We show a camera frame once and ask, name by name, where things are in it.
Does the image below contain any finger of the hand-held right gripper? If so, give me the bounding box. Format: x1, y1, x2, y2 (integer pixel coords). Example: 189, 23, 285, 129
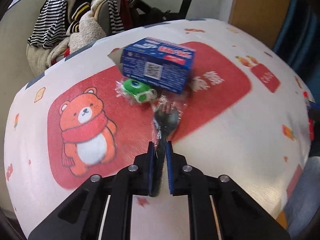
306, 97, 320, 120

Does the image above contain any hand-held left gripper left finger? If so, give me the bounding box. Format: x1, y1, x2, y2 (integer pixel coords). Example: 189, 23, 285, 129
27, 141, 155, 240

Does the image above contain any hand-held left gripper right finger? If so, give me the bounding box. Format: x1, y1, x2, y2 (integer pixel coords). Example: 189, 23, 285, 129
166, 141, 292, 240

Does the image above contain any black plastic spoon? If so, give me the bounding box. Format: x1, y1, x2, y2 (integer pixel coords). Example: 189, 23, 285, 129
150, 96, 188, 198

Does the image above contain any blue curtain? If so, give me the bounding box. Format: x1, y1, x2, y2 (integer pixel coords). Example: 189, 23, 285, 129
272, 0, 320, 85

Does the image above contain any printed table cover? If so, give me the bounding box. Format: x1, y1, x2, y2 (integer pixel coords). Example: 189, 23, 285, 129
4, 18, 315, 240

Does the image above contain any green toy in clear wrapper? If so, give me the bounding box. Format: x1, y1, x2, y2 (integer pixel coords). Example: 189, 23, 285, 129
115, 78, 158, 105

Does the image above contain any blue cardboard box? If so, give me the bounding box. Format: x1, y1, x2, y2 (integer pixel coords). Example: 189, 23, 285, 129
108, 37, 197, 94

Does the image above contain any wooden door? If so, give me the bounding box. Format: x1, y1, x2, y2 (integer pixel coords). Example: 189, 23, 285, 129
229, 0, 293, 48

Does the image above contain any white fleece garment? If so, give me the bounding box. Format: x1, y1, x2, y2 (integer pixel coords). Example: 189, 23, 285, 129
26, 12, 107, 73

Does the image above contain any black exercise bike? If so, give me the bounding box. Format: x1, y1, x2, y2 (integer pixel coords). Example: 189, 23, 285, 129
120, 0, 220, 28

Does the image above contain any red garment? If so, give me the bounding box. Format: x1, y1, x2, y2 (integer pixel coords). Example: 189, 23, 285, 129
119, 0, 134, 30

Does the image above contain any dark jacket with yellow stripes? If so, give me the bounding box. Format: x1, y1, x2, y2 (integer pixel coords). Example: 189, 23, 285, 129
65, 0, 92, 34

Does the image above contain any black white striped shirt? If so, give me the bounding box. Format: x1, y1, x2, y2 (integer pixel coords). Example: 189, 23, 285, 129
27, 0, 125, 49

